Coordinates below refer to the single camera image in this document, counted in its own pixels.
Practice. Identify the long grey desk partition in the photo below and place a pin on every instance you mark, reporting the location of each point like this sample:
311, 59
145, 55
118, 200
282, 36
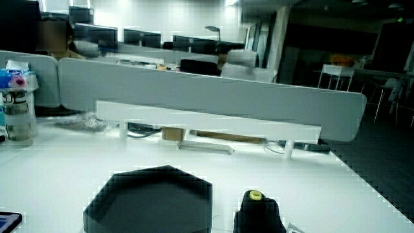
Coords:
207, 92

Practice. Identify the grey desk lamp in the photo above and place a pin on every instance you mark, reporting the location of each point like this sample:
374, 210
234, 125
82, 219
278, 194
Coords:
214, 29

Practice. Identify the white desk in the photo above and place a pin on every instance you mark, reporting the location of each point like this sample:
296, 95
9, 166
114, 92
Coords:
307, 200

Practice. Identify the short grey desk partition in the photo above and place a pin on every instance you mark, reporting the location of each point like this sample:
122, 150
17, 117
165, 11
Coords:
45, 81

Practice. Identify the white monitor riser shelf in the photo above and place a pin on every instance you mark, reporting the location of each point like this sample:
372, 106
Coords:
207, 121

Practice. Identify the flat brown box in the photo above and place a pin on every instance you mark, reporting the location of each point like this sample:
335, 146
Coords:
229, 137

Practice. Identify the small cardboard box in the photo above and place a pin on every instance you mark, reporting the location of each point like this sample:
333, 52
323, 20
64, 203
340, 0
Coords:
173, 133

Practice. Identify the black office chair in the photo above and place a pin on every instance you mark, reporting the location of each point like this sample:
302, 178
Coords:
199, 67

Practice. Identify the grey office chair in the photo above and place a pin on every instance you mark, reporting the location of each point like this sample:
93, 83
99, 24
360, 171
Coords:
242, 58

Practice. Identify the black hexagonal tray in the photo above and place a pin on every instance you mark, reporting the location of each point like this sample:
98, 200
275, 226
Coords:
152, 204

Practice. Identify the clear plastic bag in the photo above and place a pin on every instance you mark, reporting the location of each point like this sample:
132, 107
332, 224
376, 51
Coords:
87, 122

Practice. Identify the large black monitor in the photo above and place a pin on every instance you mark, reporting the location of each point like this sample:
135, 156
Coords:
97, 37

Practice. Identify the white metal chair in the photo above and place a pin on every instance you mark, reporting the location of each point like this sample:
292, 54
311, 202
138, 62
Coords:
336, 70

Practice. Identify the orange object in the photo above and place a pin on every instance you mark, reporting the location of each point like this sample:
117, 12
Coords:
341, 60

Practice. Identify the clear water bottle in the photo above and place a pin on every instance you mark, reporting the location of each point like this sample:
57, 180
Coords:
17, 119

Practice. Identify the white chair with cloth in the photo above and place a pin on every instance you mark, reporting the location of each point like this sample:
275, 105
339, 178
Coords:
395, 89

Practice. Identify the blue tissue pack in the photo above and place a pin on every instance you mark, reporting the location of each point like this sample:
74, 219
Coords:
16, 79

